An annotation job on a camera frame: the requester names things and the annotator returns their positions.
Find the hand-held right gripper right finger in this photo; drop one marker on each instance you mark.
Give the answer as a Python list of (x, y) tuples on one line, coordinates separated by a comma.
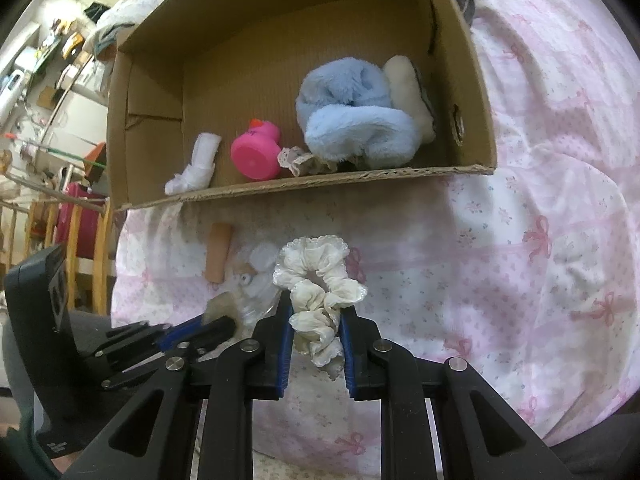
[(351, 355)]

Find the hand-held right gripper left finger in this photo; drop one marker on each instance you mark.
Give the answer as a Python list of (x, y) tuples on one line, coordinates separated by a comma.
[(282, 350)]

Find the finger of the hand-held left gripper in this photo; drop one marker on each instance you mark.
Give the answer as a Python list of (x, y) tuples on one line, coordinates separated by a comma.
[(217, 332), (180, 332)]

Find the cream white scrunchie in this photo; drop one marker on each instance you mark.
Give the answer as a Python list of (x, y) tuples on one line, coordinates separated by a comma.
[(320, 280)]

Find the white rabbit plush toy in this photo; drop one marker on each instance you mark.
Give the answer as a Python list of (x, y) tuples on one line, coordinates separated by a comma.
[(197, 162)]

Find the pink rubber duck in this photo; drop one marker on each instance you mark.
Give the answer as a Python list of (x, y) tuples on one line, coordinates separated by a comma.
[(255, 152)]

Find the beige lace scrunchie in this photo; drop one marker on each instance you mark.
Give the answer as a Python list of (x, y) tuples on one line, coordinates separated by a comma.
[(300, 160)]

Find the light blue fluffy plush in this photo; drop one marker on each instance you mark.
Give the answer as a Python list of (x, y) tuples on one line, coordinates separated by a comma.
[(350, 120)]

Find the brown cardboard box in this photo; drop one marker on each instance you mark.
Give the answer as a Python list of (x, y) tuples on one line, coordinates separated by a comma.
[(235, 70)]

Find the cream plush roll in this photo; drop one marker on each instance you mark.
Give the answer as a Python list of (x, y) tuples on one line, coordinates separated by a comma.
[(412, 95)]

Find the translucent tan packet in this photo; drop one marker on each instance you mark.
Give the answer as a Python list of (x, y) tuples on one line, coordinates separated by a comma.
[(225, 307)]

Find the clear small plastic container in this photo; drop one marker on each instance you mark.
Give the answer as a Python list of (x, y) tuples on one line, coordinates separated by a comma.
[(262, 257), (260, 292)]

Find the person's grey trouser leg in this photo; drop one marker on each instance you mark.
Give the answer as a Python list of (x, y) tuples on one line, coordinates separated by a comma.
[(15, 410)]

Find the tan cylinder tube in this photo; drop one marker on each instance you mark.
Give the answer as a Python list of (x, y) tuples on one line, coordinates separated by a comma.
[(220, 252)]

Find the yellow wooden chair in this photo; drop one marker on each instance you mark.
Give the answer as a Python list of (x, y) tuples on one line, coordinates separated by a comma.
[(75, 250)]

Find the red cushion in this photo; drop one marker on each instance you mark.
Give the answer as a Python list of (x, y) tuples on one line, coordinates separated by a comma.
[(80, 220)]

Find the white kitchen counter cabinet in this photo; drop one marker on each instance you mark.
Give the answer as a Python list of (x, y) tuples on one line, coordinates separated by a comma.
[(75, 125)]

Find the pink bow-print blanket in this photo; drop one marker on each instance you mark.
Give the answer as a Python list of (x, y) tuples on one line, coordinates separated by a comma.
[(525, 210)]

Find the white duvet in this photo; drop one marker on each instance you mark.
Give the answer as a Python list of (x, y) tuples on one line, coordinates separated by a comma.
[(127, 5)]

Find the dark grey cloth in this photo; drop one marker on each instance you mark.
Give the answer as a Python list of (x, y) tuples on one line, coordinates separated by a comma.
[(462, 0)]

